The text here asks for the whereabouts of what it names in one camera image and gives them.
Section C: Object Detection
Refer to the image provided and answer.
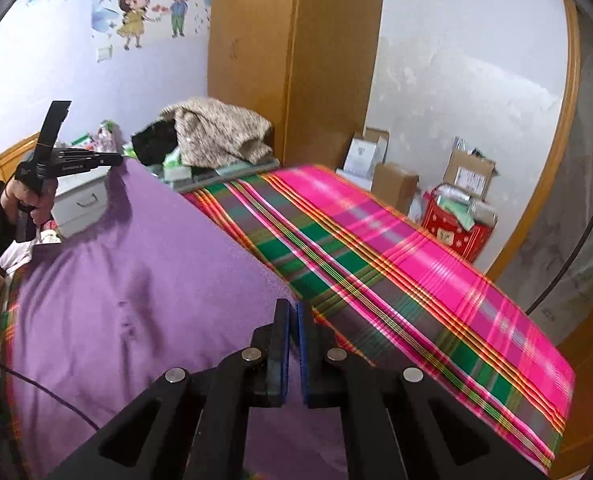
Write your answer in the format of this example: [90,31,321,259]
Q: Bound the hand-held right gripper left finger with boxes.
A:
[49,299,292,480]

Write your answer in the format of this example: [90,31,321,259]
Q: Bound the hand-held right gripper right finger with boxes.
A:
[296,301,549,480]

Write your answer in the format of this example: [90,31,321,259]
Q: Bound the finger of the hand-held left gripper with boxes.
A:
[56,148,108,161]
[84,153,125,169]

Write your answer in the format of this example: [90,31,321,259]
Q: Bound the purple fleece pants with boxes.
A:
[6,159,349,480]

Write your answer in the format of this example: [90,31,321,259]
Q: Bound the person's left hand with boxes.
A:
[1,178,58,229]

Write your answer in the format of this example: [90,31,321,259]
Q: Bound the pile of medicine boxes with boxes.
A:
[69,120,124,153]

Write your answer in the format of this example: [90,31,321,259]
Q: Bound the wooden headboard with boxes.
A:
[0,135,40,196]

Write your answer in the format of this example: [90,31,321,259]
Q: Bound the grey drawer cabinet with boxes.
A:
[51,172,112,238]

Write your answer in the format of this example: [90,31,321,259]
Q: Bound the black garment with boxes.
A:
[131,120,180,166]

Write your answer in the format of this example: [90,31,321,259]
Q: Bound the green tissue pack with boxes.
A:
[164,147,192,181]

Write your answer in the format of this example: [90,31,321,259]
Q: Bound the white cloth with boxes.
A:
[0,230,60,276]

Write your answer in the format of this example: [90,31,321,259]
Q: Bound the glass-top side table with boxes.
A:
[161,155,281,193]

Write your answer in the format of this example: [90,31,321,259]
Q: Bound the pink green plaid bed sheet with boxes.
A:
[0,164,576,476]

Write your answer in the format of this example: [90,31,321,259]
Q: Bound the red gift box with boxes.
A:
[420,184,498,263]

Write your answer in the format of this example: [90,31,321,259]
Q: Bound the small closed brown cardboard box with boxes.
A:
[371,161,419,206]

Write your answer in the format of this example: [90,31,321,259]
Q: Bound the white cardboard box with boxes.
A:
[343,127,391,176]

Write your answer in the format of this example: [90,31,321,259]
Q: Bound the wooden wardrobe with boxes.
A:
[207,0,387,168]

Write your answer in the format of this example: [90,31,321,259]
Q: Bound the open brown cardboard box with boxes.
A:
[443,136,499,198]

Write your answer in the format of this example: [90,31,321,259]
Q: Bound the wooden door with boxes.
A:
[559,300,593,476]

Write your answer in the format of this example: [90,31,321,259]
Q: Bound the cartoon wall sticker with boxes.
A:
[26,0,216,51]

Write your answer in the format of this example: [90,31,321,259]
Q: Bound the black cable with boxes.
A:
[0,355,100,431]

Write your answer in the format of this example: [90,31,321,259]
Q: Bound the wooden door frame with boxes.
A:
[486,0,582,281]

